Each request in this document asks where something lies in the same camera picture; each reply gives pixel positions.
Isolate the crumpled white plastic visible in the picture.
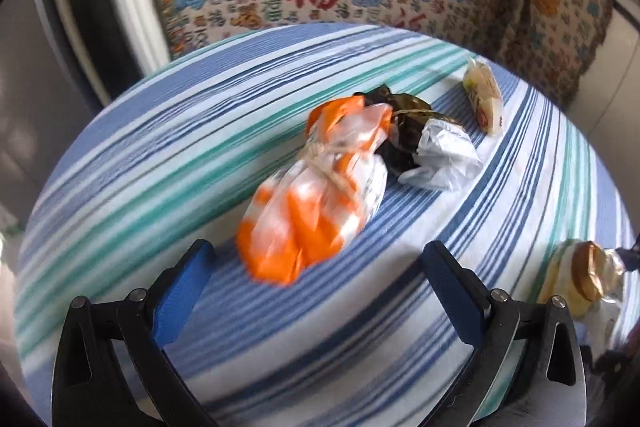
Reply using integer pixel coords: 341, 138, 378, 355
397, 119, 483, 192

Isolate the blue green striped tablecloth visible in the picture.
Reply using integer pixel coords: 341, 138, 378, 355
15, 23, 636, 427

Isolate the orange white bag with twine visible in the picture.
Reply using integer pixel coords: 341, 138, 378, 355
236, 96, 393, 285

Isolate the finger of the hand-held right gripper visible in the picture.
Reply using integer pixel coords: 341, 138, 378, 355
615, 243, 640, 268

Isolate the printed cushion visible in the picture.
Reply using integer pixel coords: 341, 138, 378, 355
492, 0, 618, 105

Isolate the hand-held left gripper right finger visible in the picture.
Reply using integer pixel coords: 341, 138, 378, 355
421, 241, 587, 427

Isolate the cream snack packet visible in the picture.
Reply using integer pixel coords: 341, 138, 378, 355
462, 59, 503, 136

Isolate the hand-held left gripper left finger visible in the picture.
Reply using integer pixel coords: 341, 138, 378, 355
51, 239, 217, 427

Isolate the gold foil wrapper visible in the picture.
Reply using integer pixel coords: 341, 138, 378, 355
537, 239, 628, 343

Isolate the dark and silver wrapped packet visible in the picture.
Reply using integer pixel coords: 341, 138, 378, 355
352, 84, 466, 180

